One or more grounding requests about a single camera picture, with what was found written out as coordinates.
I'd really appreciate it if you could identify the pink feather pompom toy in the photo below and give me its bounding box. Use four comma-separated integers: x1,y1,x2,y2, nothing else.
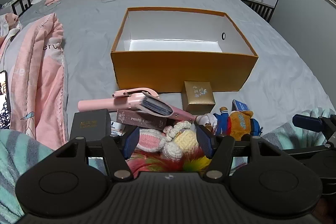
126,147,211,177

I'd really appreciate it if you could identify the brown bear plush sailor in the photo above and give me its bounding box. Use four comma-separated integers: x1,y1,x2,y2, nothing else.
195,107,262,141

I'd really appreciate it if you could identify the crochet white bunny doll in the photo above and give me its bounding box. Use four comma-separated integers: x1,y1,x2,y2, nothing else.
137,121,199,161

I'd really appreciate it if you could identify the black small box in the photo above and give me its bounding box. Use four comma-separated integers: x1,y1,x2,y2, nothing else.
70,109,111,141

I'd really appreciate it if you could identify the maroon photo card box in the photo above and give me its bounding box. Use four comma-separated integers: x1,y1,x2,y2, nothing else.
116,110,167,131

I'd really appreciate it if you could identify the gold gift box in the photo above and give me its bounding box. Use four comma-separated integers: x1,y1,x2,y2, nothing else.
181,81,215,115

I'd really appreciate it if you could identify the pink selfie stick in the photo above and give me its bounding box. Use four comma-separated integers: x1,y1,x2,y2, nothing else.
77,88,159,112

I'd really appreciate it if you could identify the striped teal sleeve forearm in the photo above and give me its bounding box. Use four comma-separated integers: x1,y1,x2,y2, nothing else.
0,130,53,223

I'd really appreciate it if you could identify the person right hand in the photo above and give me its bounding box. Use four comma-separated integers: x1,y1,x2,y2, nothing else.
301,107,335,118

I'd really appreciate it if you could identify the blue card pack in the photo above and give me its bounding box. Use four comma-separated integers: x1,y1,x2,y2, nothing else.
232,100,250,111

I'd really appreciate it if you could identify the grey bed sheet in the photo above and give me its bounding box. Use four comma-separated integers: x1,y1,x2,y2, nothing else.
4,0,334,140

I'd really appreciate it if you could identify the pink grey folded quilt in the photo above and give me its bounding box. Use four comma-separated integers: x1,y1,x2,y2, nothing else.
1,13,68,149

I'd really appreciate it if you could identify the left nightstand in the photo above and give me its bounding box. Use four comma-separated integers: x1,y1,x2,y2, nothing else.
0,0,33,16

